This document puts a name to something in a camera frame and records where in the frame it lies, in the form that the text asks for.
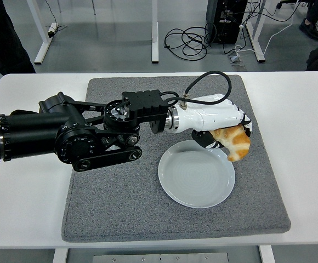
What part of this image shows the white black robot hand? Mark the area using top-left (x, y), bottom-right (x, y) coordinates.
top-left (175, 93), bottom-right (254, 150)

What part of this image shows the golden croissant bread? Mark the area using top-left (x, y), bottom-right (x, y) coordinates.
top-left (212, 124), bottom-right (252, 163)

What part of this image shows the pale grey round plate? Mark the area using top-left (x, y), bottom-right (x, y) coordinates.
top-left (157, 140), bottom-right (236, 209)

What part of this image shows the grey metal plate with screws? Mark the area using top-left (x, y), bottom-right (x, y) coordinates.
top-left (92, 251), bottom-right (230, 263)

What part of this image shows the grey floor socket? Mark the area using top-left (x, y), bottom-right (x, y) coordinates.
top-left (226, 52), bottom-right (246, 67)

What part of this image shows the black computer tower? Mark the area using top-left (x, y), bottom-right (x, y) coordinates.
top-left (205, 0), bottom-right (248, 45)

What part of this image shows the grey fabric mat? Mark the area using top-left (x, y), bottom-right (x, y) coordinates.
top-left (60, 74), bottom-right (291, 243)

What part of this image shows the person's foot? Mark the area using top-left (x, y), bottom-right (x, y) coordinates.
top-left (298, 18), bottom-right (318, 41)

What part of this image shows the black chair base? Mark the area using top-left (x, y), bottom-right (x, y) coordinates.
top-left (275, 0), bottom-right (308, 9)

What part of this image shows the white table leg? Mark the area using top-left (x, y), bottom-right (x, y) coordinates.
top-left (52, 248), bottom-right (69, 263)
top-left (258, 244), bottom-right (275, 263)

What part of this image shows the white power strip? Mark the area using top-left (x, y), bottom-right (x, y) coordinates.
top-left (47, 22), bottom-right (59, 38)

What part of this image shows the person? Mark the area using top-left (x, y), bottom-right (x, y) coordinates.
top-left (0, 0), bottom-right (36, 106)

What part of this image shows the white desk leg frame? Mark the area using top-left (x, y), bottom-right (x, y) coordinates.
top-left (26, 0), bottom-right (53, 66)
top-left (150, 0), bottom-right (159, 64)
top-left (245, 0), bottom-right (266, 63)

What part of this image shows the black coiled cable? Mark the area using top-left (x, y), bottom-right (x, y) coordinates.
top-left (163, 23), bottom-right (212, 60)

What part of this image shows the white cable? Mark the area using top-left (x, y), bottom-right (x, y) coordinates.
top-left (234, 8), bottom-right (297, 55)

